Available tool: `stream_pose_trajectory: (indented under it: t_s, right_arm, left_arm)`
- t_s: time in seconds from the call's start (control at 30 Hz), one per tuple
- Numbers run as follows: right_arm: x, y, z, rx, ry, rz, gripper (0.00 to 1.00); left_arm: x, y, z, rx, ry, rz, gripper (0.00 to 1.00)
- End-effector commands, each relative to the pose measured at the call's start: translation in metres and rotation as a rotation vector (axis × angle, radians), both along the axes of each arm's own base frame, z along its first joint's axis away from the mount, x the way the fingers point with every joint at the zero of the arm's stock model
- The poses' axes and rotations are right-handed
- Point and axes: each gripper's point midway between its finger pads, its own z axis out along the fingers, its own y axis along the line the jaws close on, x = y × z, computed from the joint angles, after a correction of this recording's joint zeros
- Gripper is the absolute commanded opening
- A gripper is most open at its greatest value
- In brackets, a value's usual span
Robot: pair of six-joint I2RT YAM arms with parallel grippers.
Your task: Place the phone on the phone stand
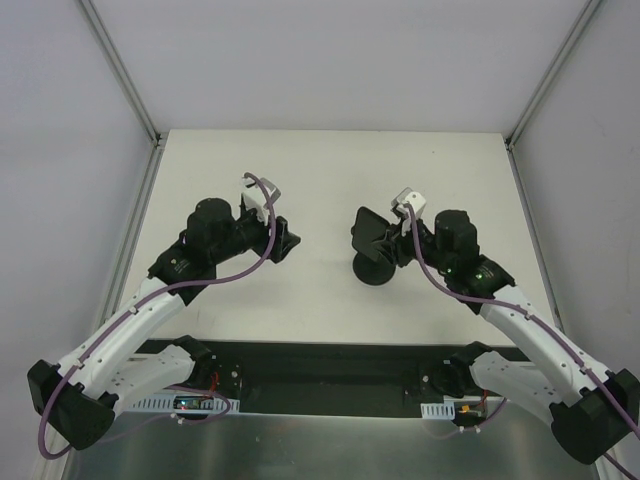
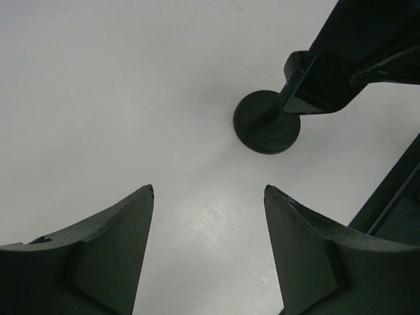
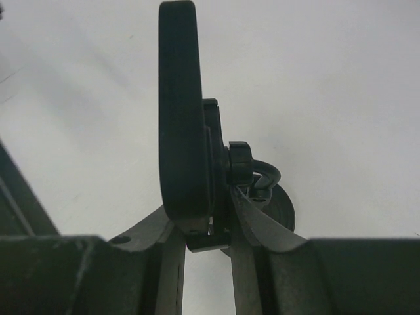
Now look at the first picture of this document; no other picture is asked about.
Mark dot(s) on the white cable duct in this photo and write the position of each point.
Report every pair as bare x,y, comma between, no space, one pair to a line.
184,403
438,411

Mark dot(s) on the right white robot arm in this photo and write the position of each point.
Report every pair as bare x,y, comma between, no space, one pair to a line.
588,407

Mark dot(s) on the left aluminium frame post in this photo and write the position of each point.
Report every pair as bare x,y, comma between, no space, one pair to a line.
120,72

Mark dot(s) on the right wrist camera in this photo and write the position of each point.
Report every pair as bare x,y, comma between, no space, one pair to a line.
408,200

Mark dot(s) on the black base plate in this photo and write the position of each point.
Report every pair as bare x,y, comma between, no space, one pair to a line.
349,380

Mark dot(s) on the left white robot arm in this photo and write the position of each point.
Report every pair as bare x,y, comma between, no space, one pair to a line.
82,394

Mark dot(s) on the black smartphone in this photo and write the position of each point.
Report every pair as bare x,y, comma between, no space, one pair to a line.
368,233

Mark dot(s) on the right aluminium frame post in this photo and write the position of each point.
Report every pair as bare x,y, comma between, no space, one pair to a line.
555,67

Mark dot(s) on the left white cable duct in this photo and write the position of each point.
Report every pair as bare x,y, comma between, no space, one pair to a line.
184,403

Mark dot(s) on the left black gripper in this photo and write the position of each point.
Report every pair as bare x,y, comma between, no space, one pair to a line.
279,234

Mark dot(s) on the right white cable duct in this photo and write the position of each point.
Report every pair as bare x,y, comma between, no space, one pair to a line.
438,411

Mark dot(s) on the black phone stand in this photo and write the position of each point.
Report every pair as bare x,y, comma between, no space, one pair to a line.
370,272

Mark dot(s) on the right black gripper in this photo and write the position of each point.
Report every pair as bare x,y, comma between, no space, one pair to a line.
382,240

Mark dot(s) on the aluminium frame post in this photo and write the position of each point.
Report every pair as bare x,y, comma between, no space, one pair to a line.
120,72
555,67

